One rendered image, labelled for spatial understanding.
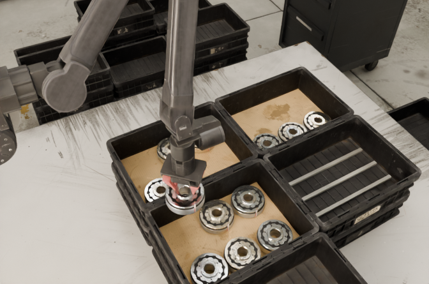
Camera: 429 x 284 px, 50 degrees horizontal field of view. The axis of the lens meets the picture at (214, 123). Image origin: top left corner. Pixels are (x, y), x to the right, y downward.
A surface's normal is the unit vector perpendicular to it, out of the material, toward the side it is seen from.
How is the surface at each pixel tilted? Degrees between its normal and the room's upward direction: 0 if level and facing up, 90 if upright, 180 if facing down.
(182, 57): 69
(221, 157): 0
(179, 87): 58
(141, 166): 0
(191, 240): 0
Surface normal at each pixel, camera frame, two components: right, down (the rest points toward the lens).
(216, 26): 0.02, -0.70
